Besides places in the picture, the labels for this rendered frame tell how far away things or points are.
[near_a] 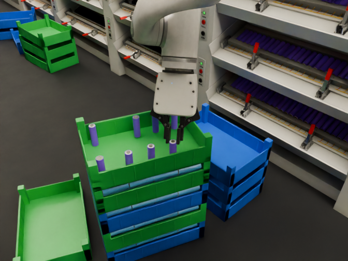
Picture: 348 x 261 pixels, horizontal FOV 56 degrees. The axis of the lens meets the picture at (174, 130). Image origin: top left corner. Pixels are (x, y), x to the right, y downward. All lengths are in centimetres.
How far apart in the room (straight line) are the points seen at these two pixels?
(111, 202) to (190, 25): 45
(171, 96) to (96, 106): 96
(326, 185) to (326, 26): 55
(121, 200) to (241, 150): 48
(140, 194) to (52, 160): 65
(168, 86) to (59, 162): 75
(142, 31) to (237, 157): 57
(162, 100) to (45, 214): 63
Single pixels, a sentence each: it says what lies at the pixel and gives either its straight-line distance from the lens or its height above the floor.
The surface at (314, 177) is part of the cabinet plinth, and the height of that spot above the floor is 5.
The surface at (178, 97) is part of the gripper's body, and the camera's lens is 76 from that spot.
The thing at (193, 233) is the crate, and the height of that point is 4.
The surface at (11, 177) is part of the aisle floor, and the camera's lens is 140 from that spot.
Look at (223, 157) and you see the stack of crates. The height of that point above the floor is 16.
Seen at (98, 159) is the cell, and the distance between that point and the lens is 76.
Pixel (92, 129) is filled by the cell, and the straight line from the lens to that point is 87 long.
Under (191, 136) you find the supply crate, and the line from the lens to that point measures 92.
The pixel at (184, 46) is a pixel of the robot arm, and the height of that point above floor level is 60.
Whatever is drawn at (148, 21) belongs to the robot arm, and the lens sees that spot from 68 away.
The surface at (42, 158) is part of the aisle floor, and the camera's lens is 143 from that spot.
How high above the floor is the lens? 88
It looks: 37 degrees down
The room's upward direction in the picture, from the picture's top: straight up
